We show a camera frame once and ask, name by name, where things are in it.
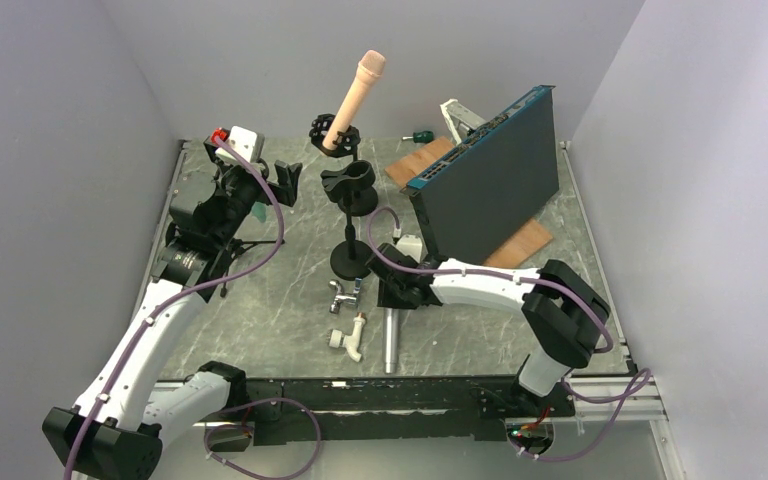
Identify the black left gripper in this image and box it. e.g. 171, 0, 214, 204
207, 145, 302, 247

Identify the silver mesh-head microphone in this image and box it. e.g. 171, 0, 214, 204
382, 308, 400, 375

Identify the black clip microphone stand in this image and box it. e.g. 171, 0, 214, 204
320, 160, 375, 280

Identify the mint green microphone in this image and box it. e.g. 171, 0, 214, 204
250, 202, 267, 223

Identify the black shock-mount tripod stand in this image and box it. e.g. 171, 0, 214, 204
150, 198, 265, 289

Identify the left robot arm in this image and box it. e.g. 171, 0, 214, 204
42, 158, 302, 479

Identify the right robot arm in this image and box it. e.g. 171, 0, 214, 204
366, 243, 614, 415

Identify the black rear microphone stand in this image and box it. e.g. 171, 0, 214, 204
309, 112, 381, 218

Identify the beige pink microphone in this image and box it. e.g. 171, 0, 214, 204
322, 50, 386, 151

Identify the chrome faucet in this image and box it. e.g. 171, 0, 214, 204
329, 278, 363, 314

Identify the white plastic pipe fitting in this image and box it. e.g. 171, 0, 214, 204
327, 312, 366, 363

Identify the wooden board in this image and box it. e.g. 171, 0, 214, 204
385, 138, 560, 268

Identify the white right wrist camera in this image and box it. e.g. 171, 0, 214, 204
395, 234, 424, 263

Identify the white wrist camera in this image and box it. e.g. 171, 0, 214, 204
205, 126, 264, 163
395, 234, 424, 263

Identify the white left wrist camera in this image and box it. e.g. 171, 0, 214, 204
205, 126, 264, 163

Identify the blue network switch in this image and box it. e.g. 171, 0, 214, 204
404, 85, 560, 268

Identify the green handled screwdriver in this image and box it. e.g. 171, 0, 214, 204
401, 130, 435, 144

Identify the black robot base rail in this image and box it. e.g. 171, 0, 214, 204
205, 375, 575, 446

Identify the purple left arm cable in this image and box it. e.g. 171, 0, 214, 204
59, 135, 323, 480

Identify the white metal bracket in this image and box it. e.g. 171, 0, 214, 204
440, 98, 486, 144

